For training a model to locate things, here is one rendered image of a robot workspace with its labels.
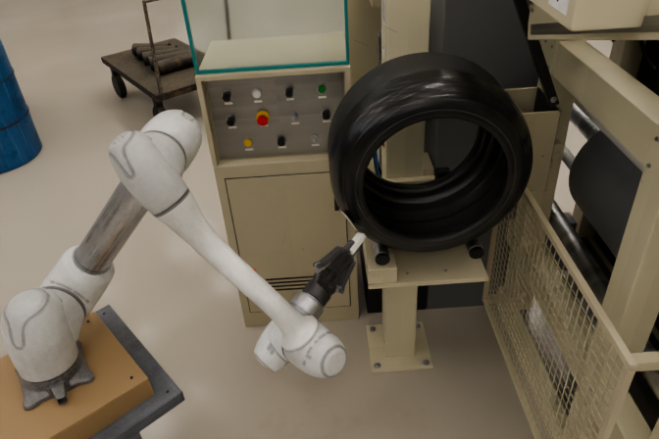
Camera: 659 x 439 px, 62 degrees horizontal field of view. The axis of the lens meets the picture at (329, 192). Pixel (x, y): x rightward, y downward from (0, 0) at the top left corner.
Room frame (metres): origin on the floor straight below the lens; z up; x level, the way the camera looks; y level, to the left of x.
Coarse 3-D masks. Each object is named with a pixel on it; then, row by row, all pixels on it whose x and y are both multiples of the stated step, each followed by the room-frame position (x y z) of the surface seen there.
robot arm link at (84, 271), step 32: (160, 128) 1.16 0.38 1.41; (192, 128) 1.23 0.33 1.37; (192, 160) 1.19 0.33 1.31; (128, 192) 1.18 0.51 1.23; (96, 224) 1.21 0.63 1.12; (128, 224) 1.19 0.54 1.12; (64, 256) 1.23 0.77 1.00; (96, 256) 1.19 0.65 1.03; (64, 288) 1.16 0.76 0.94; (96, 288) 1.18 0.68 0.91
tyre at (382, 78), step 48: (384, 96) 1.27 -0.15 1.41; (432, 96) 1.24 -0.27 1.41; (480, 96) 1.25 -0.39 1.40; (336, 144) 1.28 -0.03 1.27; (480, 144) 1.49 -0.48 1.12; (528, 144) 1.25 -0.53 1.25; (336, 192) 1.26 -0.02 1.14; (384, 192) 1.49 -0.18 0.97; (432, 192) 1.49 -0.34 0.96; (480, 192) 1.42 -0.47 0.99; (384, 240) 1.23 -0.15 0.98; (432, 240) 1.22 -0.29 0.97
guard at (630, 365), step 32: (512, 224) 1.47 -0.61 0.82; (544, 224) 1.23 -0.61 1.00; (512, 320) 1.34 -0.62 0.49; (544, 320) 1.12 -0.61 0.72; (576, 320) 0.97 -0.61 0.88; (608, 320) 0.86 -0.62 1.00; (608, 352) 0.82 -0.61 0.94; (544, 416) 1.00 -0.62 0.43; (576, 416) 0.86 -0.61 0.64; (608, 416) 0.74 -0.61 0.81
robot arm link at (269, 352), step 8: (272, 320) 1.02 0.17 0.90; (272, 328) 0.98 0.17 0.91; (264, 336) 0.97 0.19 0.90; (272, 336) 0.96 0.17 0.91; (280, 336) 0.95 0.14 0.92; (256, 344) 0.97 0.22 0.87; (264, 344) 0.95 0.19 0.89; (272, 344) 0.94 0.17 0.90; (280, 344) 0.93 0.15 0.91; (256, 352) 0.95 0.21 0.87; (264, 352) 0.94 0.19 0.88; (272, 352) 0.93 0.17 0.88; (280, 352) 0.92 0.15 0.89; (264, 360) 0.92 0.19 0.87; (272, 360) 0.92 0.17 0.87; (280, 360) 0.92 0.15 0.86; (272, 368) 0.92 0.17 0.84; (280, 368) 0.93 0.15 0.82
